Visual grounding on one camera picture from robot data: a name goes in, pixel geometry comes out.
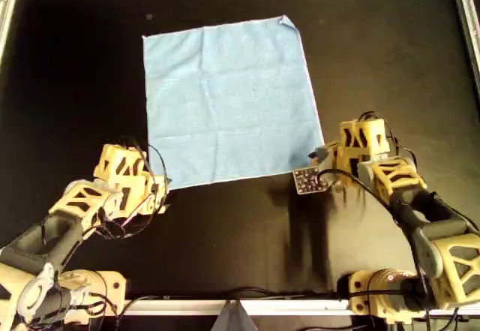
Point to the left gripper body tan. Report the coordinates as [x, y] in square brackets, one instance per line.
[131, 196]

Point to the blue microfiber cloth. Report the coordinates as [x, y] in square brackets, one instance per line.
[225, 102]

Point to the left tan grey robot arm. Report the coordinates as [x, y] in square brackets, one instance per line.
[11, 282]

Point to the grey triangular stand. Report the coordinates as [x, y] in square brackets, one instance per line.
[234, 319]

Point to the right tan grey robot arm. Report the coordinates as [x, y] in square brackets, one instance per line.
[427, 244]

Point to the aluminium table frame rail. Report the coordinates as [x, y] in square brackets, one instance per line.
[6, 19]
[468, 19]
[180, 307]

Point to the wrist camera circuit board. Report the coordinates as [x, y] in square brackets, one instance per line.
[309, 181]

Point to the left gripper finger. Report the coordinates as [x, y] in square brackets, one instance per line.
[160, 185]

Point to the right gripper body tan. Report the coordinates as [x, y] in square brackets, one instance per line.
[343, 158]

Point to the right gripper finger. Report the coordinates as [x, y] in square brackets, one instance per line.
[321, 154]

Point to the tan wrist camera mount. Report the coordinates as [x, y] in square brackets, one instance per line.
[154, 205]

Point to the tan arm base mount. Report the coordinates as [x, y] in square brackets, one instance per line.
[362, 289]
[108, 284]

